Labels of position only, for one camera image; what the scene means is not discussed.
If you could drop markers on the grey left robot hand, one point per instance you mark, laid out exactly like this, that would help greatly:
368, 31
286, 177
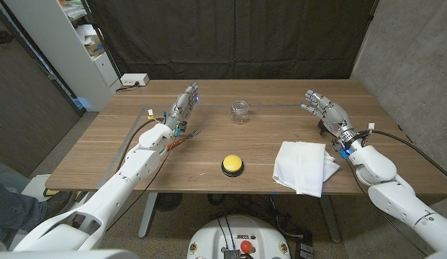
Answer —
181, 108

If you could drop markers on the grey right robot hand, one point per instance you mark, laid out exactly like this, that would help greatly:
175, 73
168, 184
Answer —
333, 115

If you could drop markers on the white cloth napkin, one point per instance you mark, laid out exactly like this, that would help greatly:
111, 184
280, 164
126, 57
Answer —
302, 165

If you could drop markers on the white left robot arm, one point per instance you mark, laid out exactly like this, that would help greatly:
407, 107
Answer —
136, 165

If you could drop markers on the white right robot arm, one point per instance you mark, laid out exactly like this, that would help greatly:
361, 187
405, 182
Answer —
388, 190

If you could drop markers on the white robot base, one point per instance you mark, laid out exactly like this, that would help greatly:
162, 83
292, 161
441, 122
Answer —
216, 241

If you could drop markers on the clear glass jar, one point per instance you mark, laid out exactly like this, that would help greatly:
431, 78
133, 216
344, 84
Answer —
240, 113

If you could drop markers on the white power strip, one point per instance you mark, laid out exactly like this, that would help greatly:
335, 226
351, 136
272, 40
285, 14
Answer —
134, 79

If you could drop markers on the yellow button black base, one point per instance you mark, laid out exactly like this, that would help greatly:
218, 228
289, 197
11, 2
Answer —
232, 163

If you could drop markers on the black backdrop curtain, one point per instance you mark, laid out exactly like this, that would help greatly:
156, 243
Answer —
230, 39

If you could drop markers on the round black floor fan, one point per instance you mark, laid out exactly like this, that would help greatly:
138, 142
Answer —
168, 201

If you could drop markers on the grey table leg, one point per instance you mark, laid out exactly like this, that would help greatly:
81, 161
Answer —
330, 219
147, 216

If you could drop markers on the cardboard box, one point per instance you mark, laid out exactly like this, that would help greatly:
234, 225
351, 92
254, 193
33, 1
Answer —
95, 46

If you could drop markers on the white shelf cabinet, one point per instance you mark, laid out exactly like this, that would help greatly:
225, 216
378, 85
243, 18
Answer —
61, 54

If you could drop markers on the black power adapter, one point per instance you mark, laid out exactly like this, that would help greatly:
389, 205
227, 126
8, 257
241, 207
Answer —
304, 248

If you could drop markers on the dark wooden door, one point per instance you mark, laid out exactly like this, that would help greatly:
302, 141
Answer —
25, 108

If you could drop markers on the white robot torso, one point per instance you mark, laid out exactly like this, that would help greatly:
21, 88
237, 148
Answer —
64, 254

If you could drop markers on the person in jeans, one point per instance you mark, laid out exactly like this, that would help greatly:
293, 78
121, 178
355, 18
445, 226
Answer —
14, 212

